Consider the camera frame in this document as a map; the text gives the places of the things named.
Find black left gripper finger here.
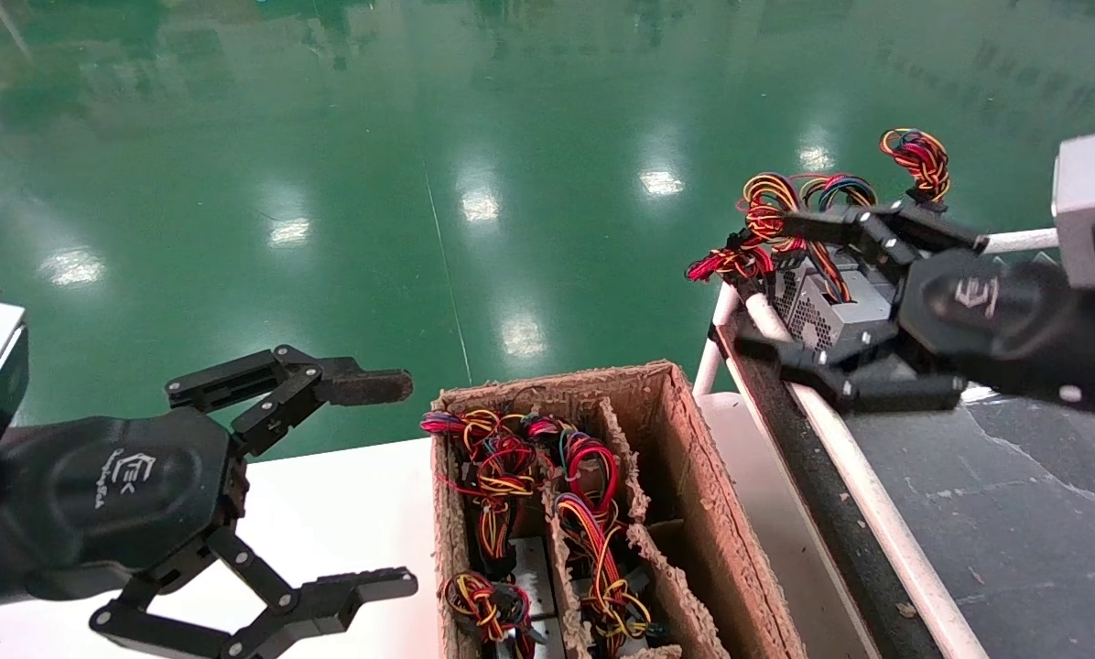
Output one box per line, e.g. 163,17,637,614
89,524,419,659
165,345,415,459

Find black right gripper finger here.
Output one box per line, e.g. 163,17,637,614
776,200,990,286
738,325,970,413

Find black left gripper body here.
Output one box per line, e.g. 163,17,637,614
0,407,248,598

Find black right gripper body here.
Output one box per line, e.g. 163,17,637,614
895,247,1061,381

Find grey power supply yellow-red cables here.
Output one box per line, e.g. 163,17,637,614
738,172,901,358

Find black table mat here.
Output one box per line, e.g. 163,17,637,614
717,302,1095,659

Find brown cardboard box with dividers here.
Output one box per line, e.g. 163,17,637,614
428,360,809,659

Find grey power supply multicolour cable coil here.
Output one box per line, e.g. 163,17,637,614
799,172,878,213

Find grey power supply tall cable bundle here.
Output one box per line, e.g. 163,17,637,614
880,128,951,207

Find white frame pipe black joint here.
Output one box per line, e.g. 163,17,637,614
982,227,1061,255

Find long white frame pipe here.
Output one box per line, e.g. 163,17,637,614
740,293,990,659

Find power supply with small cable coil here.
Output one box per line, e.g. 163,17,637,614
442,572,537,659

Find grey power supply red-black cables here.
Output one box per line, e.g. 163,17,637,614
685,240,777,296

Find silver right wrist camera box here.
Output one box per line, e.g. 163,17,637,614
1051,126,1095,299

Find short white frame pipe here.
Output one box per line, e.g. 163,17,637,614
691,282,741,396

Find power supply with blue-red cables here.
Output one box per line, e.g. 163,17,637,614
419,409,548,578

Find power supply with long striped cables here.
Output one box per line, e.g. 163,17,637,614
555,494,663,658

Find power supply with red cable loops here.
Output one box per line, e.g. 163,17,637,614
522,416,620,513

